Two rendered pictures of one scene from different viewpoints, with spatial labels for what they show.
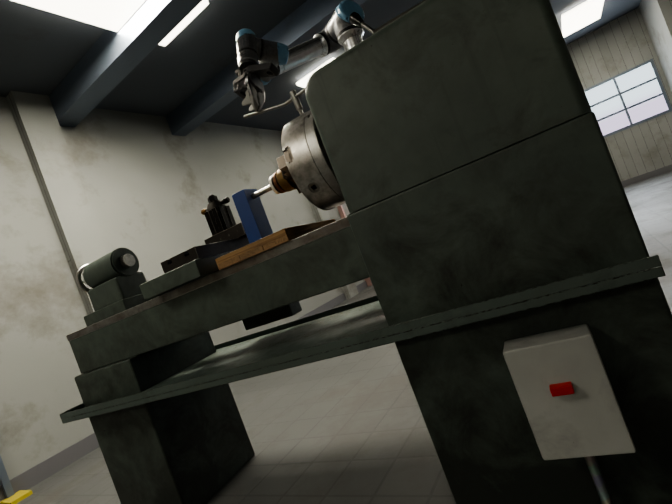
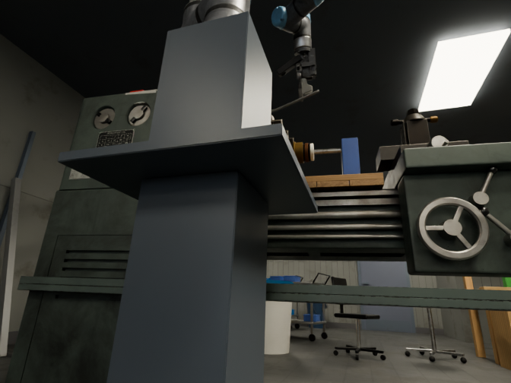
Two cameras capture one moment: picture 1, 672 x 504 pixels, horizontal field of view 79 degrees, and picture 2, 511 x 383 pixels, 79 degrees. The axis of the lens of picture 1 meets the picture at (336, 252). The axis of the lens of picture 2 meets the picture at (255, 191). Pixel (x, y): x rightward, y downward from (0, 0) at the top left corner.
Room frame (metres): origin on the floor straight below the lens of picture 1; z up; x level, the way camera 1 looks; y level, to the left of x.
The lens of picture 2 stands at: (2.46, -0.35, 0.52)
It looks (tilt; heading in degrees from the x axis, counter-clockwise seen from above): 19 degrees up; 167
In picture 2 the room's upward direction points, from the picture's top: 2 degrees clockwise
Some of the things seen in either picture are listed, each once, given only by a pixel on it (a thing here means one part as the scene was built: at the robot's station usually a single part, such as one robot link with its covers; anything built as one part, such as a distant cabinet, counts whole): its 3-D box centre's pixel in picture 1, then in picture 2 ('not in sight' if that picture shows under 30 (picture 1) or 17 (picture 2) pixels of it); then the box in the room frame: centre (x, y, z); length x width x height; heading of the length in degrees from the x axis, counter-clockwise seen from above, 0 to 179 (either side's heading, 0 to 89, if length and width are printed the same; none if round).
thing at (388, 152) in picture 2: (232, 235); (410, 157); (1.65, 0.37, 1.00); 0.20 x 0.10 x 0.05; 63
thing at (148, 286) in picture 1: (219, 266); (436, 189); (1.65, 0.46, 0.90); 0.53 x 0.30 x 0.06; 153
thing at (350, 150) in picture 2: (254, 220); (350, 169); (1.50, 0.24, 1.00); 0.08 x 0.06 x 0.23; 153
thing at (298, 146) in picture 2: (288, 178); (299, 153); (1.41, 0.06, 1.08); 0.09 x 0.09 x 0.09; 63
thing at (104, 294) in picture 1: (115, 284); not in sight; (1.88, 1.00, 1.01); 0.30 x 0.20 x 0.29; 63
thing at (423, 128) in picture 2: (220, 220); (414, 138); (1.66, 0.39, 1.07); 0.07 x 0.07 x 0.10; 63
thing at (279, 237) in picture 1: (280, 242); (332, 198); (1.47, 0.17, 0.89); 0.36 x 0.30 x 0.04; 153
